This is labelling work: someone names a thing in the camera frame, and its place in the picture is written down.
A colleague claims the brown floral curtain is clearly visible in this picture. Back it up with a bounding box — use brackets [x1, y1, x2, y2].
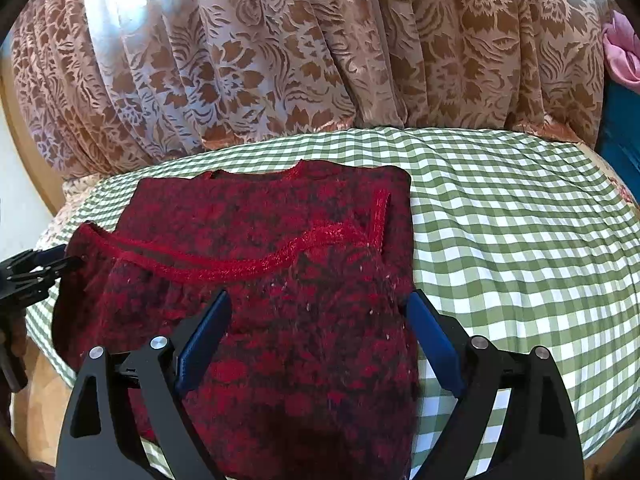
[10, 0, 608, 181]

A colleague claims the pink cloth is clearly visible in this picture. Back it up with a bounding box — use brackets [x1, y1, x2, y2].
[601, 10, 640, 86]

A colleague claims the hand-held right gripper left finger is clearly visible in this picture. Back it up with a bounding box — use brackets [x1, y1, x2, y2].
[55, 289, 233, 480]

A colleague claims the green checked blanket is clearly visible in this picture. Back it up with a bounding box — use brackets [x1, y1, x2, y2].
[25, 127, 636, 480]

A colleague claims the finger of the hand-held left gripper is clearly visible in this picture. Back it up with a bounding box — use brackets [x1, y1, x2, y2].
[10, 244, 68, 267]
[0, 257, 84, 288]

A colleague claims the white floral bed sheet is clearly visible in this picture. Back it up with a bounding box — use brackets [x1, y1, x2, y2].
[37, 172, 103, 246]

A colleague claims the red knit sweater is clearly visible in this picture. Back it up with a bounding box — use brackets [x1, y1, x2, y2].
[51, 159, 421, 480]

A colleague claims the teal cloth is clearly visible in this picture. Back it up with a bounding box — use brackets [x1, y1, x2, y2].
[597, 77, 640, 183]

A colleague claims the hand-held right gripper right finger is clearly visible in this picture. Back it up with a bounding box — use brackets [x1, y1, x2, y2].
[405, 290, 587, 480]

